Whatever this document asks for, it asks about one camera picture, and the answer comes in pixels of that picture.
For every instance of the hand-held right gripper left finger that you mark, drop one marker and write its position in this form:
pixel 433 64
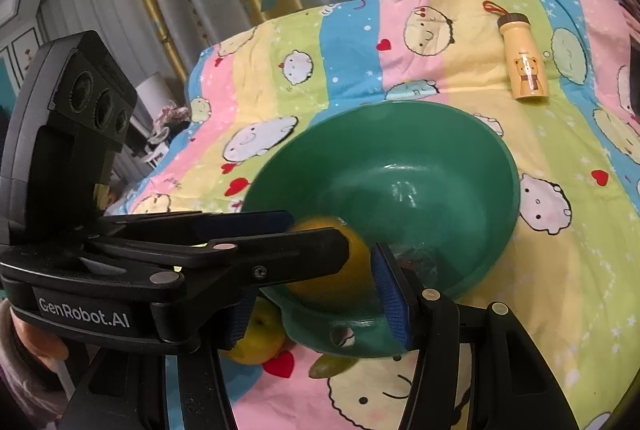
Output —
pixel 239 325

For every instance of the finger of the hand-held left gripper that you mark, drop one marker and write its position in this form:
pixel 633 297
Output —
pixel 240 222
pixel 300 255

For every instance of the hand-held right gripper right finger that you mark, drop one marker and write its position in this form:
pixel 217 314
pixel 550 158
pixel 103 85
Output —
pixel 392 305

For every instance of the yellow pear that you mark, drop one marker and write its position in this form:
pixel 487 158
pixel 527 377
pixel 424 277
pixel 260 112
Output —
pixel 260 335

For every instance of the yellow lemon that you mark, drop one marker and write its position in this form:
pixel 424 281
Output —
pixel 357 275

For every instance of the green lime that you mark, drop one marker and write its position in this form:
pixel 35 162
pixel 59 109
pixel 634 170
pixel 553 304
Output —
pixel 330 366

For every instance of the green plastic bowl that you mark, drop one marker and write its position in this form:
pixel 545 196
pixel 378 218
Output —
pixel 400 149

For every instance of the person's left hand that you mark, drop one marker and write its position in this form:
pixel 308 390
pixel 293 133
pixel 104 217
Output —
pixel 37 340

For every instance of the white cylinder lamp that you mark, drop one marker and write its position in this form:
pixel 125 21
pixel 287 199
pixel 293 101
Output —
pixel 150 92

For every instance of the pink cloth heap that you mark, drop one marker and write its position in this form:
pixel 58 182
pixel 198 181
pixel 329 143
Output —
pixel 172 114

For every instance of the striped cartoon printed blanket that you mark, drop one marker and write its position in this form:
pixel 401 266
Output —
pixel 350 59

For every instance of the yellow bear print bottle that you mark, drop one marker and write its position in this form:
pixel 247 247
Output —
pixel 525 59

